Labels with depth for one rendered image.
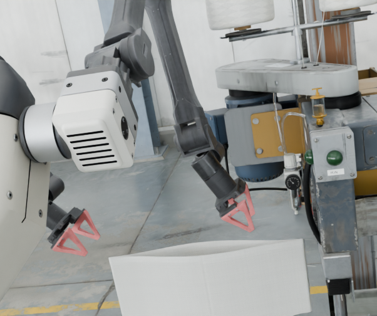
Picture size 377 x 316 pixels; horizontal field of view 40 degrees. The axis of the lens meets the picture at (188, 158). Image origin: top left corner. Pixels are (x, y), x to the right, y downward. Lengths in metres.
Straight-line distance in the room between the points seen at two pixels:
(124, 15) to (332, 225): 0.58
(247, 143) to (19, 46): 5.61
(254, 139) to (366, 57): 4.95
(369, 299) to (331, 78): 0.74
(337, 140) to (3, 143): 0.57
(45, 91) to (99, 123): 6.08
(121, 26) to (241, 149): 0.59
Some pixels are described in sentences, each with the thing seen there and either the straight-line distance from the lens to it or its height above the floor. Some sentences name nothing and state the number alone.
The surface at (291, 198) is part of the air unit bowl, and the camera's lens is 1.29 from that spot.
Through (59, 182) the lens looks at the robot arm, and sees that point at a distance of 1.40.
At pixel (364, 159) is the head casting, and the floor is 1.26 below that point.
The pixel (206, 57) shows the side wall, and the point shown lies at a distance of 6.23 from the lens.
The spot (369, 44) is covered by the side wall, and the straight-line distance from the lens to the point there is 6.30.
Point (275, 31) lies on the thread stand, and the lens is 1.33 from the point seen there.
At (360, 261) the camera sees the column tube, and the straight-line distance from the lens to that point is 1.71.
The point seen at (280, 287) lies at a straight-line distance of 1.34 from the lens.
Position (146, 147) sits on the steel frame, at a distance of 6.08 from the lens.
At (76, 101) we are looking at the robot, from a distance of 0.76.
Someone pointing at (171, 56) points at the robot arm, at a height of 1.49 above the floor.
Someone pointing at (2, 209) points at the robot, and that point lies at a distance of 0.76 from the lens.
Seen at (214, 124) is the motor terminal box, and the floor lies 1.28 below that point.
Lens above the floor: 1.59
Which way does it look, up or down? 16 degrees down
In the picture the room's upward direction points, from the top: 10 degrees counter-clockwise
